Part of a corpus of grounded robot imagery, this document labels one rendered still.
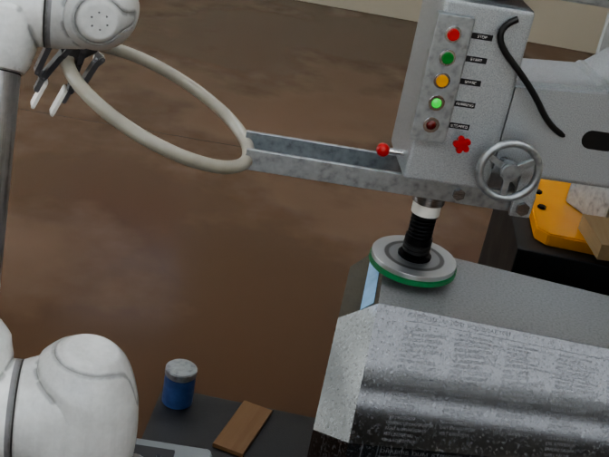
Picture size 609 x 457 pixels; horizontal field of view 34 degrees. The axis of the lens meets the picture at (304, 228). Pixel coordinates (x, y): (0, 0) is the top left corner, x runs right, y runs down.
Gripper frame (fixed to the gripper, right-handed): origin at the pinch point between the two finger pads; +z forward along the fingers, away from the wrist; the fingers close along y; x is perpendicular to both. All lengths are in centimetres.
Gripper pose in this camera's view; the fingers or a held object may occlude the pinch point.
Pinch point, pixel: (48, 97)
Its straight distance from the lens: 226.6
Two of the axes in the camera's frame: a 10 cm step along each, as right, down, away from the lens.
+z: -5.4, 7.6, 3.5
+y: 7.9, 3.2, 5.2
